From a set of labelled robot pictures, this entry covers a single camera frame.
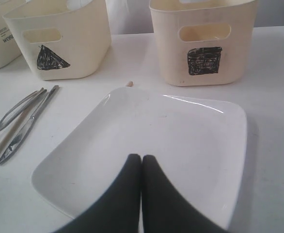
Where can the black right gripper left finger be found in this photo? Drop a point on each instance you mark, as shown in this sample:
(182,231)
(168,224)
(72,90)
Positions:
(118,209)

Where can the wooden chopstick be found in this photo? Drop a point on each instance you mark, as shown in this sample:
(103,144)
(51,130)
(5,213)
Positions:
(4,141)
(129,84)

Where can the white square plate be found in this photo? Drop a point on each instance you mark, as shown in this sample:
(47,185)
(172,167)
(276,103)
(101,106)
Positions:
(199,144)

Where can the wooden chopstick under plate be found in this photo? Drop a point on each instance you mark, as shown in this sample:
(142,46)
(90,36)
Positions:
(129,84)

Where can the steel fork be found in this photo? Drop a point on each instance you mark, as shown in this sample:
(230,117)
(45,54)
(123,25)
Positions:
(11,116)

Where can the cream bin with square mark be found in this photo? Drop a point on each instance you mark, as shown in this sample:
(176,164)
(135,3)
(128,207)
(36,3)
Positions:
(203,43)

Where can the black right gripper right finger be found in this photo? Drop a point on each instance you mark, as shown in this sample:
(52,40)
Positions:
(164,209)

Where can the steel spoon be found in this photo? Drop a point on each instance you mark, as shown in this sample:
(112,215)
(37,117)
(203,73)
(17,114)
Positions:
(18,114)

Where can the cream bin with triangle mark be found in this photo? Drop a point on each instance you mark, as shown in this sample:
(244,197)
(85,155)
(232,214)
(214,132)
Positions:
(61,43)

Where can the steel table knife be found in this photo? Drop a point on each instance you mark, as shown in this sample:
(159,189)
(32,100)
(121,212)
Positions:
(21,136)

